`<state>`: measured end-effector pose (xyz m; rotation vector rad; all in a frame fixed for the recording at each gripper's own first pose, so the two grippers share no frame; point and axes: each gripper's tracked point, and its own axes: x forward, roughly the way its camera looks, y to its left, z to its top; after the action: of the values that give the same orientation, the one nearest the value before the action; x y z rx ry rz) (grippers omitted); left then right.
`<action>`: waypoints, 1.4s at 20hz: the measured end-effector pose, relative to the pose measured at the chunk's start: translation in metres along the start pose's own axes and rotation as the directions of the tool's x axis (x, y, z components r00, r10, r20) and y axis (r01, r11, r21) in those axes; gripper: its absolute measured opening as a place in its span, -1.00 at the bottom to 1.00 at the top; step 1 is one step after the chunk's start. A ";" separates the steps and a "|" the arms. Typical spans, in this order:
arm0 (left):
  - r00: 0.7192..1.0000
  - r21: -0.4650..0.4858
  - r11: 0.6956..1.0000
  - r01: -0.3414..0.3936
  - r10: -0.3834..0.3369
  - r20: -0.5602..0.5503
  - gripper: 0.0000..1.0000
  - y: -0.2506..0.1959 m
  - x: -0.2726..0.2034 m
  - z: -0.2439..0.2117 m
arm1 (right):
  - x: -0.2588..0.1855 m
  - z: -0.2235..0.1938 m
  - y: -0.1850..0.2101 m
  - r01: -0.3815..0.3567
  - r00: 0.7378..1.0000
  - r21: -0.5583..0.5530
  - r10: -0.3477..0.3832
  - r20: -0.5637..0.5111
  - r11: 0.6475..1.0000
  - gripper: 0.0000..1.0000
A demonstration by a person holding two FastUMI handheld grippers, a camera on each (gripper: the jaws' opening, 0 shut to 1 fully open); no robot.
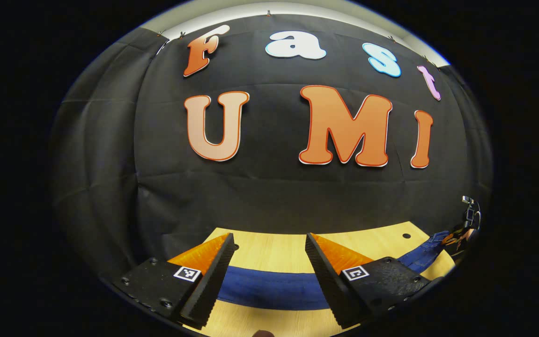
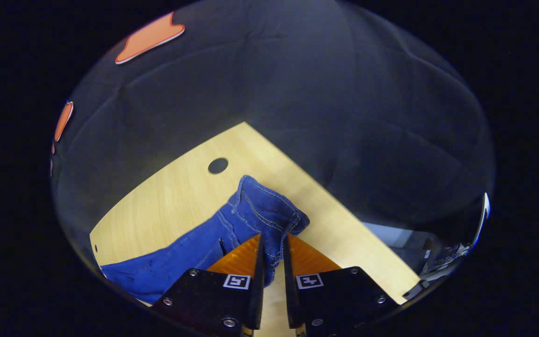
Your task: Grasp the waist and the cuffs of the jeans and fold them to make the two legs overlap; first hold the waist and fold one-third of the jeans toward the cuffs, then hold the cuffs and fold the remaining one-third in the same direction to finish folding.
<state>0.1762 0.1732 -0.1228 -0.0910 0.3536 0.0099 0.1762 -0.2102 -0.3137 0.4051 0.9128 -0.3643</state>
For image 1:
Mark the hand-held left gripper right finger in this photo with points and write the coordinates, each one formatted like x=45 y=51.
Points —
x=328 y=281

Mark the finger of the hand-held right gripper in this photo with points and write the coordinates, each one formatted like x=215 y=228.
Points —
x=456 y=239

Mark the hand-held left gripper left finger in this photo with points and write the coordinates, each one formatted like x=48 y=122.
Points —
x=213 y=281

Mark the blue denim jeans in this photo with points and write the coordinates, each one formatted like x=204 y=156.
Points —
x=274 y=288

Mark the black backdrop cloth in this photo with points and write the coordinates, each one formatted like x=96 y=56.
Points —
x=269 y=196

